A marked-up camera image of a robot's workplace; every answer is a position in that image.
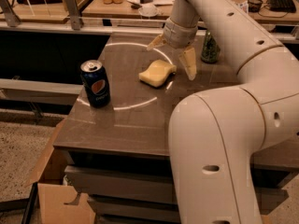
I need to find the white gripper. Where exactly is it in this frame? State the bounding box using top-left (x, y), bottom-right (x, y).
top-left (147, 17), bottom-right (198, 80)

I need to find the yellow sponge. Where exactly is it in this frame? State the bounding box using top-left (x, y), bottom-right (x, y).
top-left (138, 60), bottom-right (177, 88)

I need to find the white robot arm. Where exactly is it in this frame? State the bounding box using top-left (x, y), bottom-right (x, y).
top-left (154, 0), bottom-right (299, 224)

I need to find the green soda can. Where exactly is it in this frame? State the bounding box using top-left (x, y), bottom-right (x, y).
top-left (201, 30), bottom-right (221, 63)

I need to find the white bowl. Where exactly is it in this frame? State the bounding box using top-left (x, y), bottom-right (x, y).
top-left (138, 4), bottom-right (159, 18)

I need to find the small printed carton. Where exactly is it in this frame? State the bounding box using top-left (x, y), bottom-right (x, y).
top-left (237, 1), bottom-right (249, 13)

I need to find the blue Pepsi can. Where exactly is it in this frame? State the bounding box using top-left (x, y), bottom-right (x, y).
top-left (80, 60), bottom-right (110, 107)

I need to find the black mesh cup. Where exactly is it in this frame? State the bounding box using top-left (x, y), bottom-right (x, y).
top-left (248, 0), bottom-right (263, 13)

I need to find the grey drawer cabinet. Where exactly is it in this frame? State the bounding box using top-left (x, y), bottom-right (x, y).
top-left (52, 32), bottom-right (299, 224)

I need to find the black keyboard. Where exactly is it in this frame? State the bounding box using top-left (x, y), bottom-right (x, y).
top-left (267, 0), bottom-right (296, 13)

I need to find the cardboard box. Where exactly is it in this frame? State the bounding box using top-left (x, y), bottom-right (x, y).
top-left (26, 119), bottom-right (95, 224)

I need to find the metal railing frame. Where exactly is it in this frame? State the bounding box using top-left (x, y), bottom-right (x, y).
top-left (0, 0), bottom-right (299, 44)

